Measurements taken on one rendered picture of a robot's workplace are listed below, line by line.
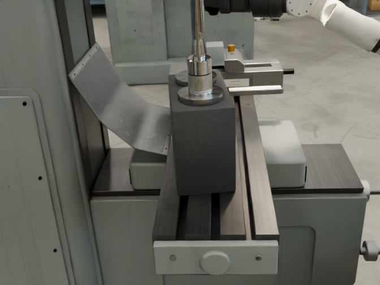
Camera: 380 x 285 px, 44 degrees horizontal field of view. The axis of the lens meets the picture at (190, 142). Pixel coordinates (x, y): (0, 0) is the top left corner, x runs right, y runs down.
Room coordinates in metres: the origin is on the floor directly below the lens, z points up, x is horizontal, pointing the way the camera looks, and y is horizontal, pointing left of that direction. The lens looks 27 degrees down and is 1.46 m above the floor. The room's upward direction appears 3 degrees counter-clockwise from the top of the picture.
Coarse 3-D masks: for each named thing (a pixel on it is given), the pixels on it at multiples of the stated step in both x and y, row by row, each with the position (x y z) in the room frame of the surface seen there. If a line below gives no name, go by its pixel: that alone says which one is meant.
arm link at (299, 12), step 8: (272, 0) 1.18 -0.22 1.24; (280, 0) 1.18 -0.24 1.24; (288, 0) 1.15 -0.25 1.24; (296, 0) 1.15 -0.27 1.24; (304, 0) 1.14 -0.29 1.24; (312, 0) 1.13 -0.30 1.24; (272, 8) 1.18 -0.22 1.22; (280, 8) 1.18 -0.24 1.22; (288, 8) 1.15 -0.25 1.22; (296, 8) 1.14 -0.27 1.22; (304, 8) 1.14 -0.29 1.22; (312, 8) 1.13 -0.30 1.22; (272, 16) 1.20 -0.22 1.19; (280, 16) 1.21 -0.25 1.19; (296, 16) 1.14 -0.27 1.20
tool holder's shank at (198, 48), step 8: (192, 0) 0.86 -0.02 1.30; (200, 0) 0.86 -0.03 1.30; (192, 8) 0.86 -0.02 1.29; (200, 8) 0.86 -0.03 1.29; (192, 16) 0.87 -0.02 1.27; (200, 16) 0.86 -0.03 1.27; (192, 24) 0.87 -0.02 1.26; (200, 24) 0.87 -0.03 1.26; (192, 32) 0.87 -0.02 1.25; (200, 32) 0.86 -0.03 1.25; (192, 40) 0.87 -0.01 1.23; (200, 40) 0.86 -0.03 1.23; (192, 48) 0.87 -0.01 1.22; (200, 48) 0.86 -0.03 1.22; (200, 56) 0.86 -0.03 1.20
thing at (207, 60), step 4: (192, 56) 0.88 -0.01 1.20; (208, 56) 0.88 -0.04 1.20; (188, 60) 0.86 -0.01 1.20; (192, 60) 0.86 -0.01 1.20; (196, 60) 0.86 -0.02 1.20; (200, 60) 0.86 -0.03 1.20; (204, 60) 0.85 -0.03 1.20; (208, 60) 0.86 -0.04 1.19; (188, 64) 0.86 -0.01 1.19; (192, 64) 0.85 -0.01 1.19; (196, 64) 0.85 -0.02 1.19; (200, 64) 0.85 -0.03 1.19; (204, 64) 0.85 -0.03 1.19; (208, 64) 0.86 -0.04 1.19
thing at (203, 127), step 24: (216, 72) 1.02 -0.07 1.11; (192, 96) 0.85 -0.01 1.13; (216, 96) 0.84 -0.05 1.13; (192, 120) 0.81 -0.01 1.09; (216, 120) 0.81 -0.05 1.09; (192, 144) 0.81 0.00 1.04; (216, 144) 0.81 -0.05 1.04; (192, 168) 0.81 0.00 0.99; (216, 168) 0.81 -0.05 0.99; (192, 192) 0.81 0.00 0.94; (216, 192) 0.81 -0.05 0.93
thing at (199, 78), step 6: (192, 66) 0.85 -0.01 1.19; (198, 66) 0.85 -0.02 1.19; (204, 66) 0.85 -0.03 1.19; (210, 66) 0.86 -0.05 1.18; (192, 72) 0.85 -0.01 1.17; (198, 72) 0.85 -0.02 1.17; (204, 72) 0.85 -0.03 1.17; (210, 72) 0.86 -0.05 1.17; (192, 78) 0.85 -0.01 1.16; (198, 78) 0.85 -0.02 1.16; (204, 78) 0.85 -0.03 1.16; (210, 78) 0.86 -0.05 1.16; (192, 84) 0.86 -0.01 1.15; (198, 84) 0.85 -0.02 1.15; (204, 84) 0.85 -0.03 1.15; (210, 84) 0.86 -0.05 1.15; (192, 90) 0.86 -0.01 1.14; (198, 90) 0.85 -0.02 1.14; (204, 90) 0.85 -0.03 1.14; (210, 90) 0.86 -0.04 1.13
